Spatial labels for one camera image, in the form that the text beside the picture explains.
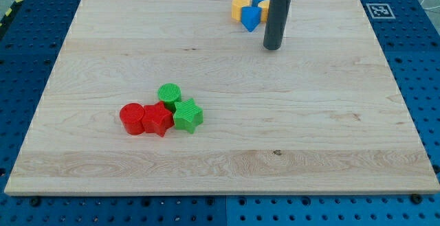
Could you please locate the blue triangle block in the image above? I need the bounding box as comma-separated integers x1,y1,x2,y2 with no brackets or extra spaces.
241,6,262,32

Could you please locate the green star block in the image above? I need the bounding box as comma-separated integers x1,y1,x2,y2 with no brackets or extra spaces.
173,98,204,134

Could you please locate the green cylinder block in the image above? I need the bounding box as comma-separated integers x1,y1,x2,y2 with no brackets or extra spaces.
157,83,182,113

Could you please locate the red star block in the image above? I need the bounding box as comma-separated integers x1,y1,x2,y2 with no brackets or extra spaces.
142,101,174,137

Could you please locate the red cylinder block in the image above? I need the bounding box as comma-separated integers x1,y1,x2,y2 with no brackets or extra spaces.
120,103,144,135

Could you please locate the yellow pentagon block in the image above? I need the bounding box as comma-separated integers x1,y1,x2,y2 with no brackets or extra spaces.
231,0,251,21

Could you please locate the wooden board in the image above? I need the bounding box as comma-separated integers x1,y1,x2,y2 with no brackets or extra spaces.
5,0,439,196

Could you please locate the yellow cylinder block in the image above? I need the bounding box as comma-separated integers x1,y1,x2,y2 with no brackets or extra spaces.
257,0,270,23

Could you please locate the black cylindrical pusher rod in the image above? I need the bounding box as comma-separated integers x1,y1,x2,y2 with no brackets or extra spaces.
263,0,291,51

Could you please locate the white fiducial marker tag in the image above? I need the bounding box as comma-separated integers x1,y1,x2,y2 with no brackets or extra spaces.
366,3,395,19

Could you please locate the yellow black hazard tape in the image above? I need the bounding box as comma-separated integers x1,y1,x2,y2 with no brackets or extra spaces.
1,0,25,30

